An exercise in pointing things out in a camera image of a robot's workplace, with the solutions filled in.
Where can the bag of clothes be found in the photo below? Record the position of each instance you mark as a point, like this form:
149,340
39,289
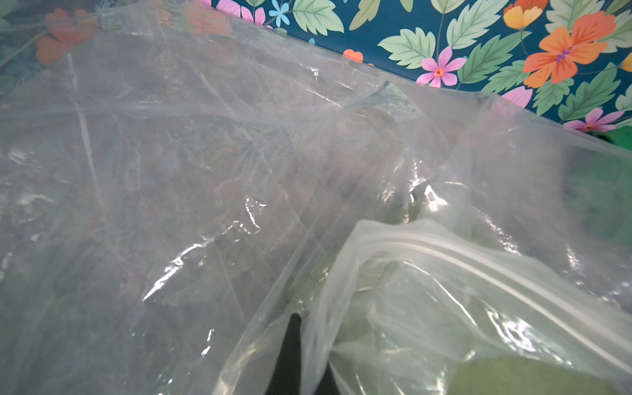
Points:
153,178

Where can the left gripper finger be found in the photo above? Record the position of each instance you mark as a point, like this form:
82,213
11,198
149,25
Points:
286,377

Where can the olive green garment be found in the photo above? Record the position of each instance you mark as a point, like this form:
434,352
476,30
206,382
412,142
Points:
486,295

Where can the green tank top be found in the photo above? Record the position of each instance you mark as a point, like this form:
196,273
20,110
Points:
597,189

